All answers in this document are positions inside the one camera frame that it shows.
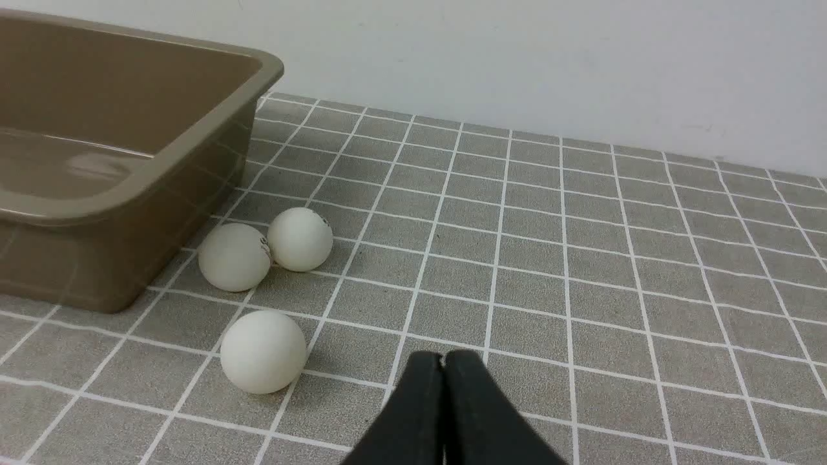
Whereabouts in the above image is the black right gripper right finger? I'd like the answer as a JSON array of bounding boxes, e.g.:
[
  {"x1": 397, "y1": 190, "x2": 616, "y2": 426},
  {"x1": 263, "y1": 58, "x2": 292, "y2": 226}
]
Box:
[{"x1": 443, "y1": 350, "x2": 566, "y2": 464}]

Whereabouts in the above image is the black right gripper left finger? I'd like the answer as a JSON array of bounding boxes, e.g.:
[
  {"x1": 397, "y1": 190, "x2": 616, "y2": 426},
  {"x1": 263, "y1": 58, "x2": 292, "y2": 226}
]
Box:
[{"x1": 343, "y1": 351, "x2": 444, "y2": 464}]

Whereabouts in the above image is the white ping-pong ball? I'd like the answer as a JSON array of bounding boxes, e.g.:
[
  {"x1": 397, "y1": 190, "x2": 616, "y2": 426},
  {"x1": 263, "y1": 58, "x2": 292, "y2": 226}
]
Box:
[
  {"x1": 197, "y1": 223, "x2": 272, "y2": 292},
  {"x1": 267, "y1": 208, "x2": 333, "y2": 272},
  {"x1": 220, "y1": 310, "x2": 307, "y2": 395}
]

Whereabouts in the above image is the grey checked table mat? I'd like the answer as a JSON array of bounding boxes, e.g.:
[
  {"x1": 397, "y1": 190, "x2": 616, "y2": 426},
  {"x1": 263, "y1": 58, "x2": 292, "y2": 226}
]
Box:
[{"x1": 2, "y1": 92, "x2": 826, "y2": 464}]

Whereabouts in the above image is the brown plastic bin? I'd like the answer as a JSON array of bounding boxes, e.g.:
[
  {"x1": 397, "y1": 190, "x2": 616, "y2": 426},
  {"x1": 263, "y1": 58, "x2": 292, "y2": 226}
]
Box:
[{"x1": 1, "y1": 8, "x2": 284, "y2": 314}]

